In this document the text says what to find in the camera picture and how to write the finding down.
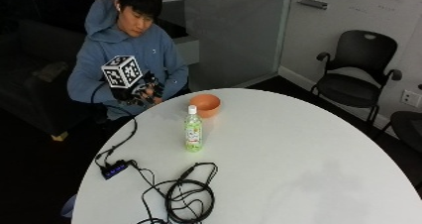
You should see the white cube with black markers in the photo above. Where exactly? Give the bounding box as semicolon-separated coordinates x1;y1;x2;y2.
100;55;145;90

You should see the the person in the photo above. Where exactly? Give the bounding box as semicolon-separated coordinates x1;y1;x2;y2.
67;0;192;122

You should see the orange bowl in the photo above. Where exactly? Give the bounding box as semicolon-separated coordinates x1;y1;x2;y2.
189;93;222;119

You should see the green bottle with white cap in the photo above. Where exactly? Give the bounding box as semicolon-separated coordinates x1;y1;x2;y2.
184;104;205;154

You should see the grey cushion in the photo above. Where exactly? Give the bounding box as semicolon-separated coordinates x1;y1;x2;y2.
32;60;71;83

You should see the black hub with blue lights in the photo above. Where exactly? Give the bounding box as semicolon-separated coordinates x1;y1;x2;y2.
100;160;131;180

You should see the dark sofa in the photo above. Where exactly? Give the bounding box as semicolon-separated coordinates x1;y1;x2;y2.
0;18;108;138

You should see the blue object under table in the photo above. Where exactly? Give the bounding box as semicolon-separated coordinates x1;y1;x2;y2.
60;193;79;219

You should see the black office chair with armrests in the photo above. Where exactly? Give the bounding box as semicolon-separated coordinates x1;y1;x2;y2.
310;30;403;127

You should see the black glove cable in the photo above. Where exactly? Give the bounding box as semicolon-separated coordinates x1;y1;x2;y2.
89;81;139;172

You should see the coiled black cable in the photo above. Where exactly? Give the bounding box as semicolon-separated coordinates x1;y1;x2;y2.
127;160;220;224

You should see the grey wall handle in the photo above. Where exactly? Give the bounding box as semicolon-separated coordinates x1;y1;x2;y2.
296;0;330;11

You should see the white wall outlet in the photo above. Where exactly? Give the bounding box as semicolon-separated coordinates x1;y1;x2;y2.
398;88;422;109

